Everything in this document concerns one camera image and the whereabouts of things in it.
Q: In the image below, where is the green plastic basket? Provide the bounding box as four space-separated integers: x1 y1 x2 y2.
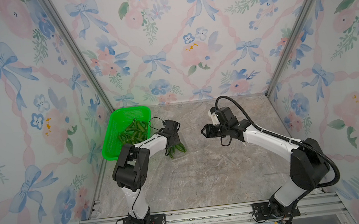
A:
102 106 151 161

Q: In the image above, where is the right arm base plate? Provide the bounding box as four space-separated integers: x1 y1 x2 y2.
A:
251 201 301 222

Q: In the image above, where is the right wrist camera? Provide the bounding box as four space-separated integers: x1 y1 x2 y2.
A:
208 107 238 126

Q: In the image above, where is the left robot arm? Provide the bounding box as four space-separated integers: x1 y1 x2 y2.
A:
112 132 180 220

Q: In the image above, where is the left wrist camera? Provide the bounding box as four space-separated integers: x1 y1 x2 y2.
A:
163 120 181 133

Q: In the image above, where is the clear pepper container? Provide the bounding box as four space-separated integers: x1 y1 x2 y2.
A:
164 140 187 159

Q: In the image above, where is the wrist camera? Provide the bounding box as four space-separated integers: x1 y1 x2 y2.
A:
208 107 238 126
163 120 181 133

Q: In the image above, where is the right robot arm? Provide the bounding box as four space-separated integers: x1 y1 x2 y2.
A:
201 120 334 218

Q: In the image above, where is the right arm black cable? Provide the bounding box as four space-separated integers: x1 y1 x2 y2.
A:
214 83 342 200

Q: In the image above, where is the aluminium corner post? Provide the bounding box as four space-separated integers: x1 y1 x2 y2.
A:
38 0 114 114
265 0 316 98

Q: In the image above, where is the aluminium corner post left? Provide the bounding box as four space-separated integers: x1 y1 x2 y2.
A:
38 0 114 114

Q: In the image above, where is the aluminium corner post right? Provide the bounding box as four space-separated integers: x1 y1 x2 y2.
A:
265 0 316 98

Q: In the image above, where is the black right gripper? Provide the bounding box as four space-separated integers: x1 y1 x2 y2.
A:
200 120 230 139

